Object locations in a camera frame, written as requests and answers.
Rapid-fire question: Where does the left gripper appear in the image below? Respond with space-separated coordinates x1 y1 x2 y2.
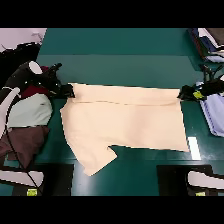
57 83 77 100

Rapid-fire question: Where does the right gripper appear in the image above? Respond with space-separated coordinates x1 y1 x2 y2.
177 84 205 102

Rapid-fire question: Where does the cream T-shirt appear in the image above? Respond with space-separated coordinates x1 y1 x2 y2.
59 82 191 177

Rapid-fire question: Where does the lavender garment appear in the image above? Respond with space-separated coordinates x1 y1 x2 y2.
195 81 224 138

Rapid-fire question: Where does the red garment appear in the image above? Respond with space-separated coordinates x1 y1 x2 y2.
20 65 52 100

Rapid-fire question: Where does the pale green garment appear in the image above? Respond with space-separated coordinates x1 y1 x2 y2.
7 92 54 130

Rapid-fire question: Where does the heap of clothes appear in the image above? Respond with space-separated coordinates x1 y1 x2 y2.
187 27 224 64

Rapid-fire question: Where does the black garment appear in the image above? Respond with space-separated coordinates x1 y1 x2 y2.
0 42 42 88

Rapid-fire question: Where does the brown garment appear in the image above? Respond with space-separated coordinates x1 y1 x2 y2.
0 125 51 170

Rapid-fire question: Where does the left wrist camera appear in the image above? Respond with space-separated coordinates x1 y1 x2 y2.
45 62 64 81

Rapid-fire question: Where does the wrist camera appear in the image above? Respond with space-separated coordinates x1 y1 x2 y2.
199 63 215 83
45 62 64 81

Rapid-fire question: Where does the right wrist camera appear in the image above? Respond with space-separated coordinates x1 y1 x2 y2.
199 63 215 83

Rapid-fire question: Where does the black cable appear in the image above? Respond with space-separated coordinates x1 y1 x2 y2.
3 109 40 196

